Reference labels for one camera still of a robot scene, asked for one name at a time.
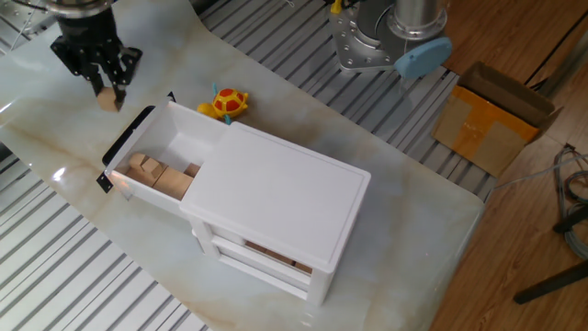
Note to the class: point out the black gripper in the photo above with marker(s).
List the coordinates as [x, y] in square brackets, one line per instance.
[87, 30]

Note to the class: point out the light wooden block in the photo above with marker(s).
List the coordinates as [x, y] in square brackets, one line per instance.
[106, 102]

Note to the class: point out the white drawer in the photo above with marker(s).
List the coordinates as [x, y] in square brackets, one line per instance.
[184, 138]

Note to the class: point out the wooden blocks in drawer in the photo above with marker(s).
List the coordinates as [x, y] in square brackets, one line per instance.
[144, 170]

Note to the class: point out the white drawer cabinet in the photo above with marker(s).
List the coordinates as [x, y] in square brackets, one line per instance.
[275, 197]

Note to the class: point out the perforated metal plate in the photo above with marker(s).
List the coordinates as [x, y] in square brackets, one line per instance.
[23, 20]

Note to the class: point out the yellow orange turtle toy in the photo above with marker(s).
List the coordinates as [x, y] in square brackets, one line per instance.
[229, 102]

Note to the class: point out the small brown wooden block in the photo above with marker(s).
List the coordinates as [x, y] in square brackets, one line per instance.
[192, 170]

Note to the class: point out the rectangular wooden block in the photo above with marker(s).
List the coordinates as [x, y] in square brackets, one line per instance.
[173, 184]

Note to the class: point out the yellow connector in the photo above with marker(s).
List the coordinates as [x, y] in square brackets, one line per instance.
[336, 6]

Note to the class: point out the cardboard box with orange tape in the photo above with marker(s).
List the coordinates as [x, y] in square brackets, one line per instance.
[482, 128]

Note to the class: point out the short black stand foot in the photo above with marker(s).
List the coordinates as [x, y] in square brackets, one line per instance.
[572, 220]

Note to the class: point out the black stand leg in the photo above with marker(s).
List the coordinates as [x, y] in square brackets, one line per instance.
[551, 282]

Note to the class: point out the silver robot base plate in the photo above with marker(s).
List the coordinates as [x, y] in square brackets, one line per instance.
[353, 50]

